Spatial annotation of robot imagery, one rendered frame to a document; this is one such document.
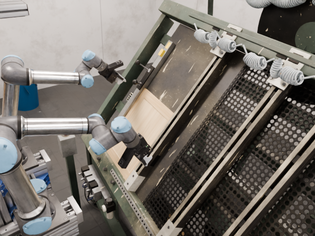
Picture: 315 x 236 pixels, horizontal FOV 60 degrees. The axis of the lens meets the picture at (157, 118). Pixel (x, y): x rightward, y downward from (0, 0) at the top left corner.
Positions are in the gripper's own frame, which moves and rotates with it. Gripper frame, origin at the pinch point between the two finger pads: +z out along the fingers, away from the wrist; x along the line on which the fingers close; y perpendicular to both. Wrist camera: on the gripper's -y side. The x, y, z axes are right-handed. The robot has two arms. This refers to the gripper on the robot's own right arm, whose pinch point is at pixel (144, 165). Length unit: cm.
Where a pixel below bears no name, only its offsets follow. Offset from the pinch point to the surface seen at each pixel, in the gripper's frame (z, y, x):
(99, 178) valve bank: 51, -27, 55
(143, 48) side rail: 7, 63, 88
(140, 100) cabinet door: 22, 33, 61
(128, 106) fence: 25, 24, 67
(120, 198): 41, -23, 22
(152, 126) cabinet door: 24.4, 23.6, 36.5
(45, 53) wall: 91, 18, 357
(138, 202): 38.5, -16.1, 9.0
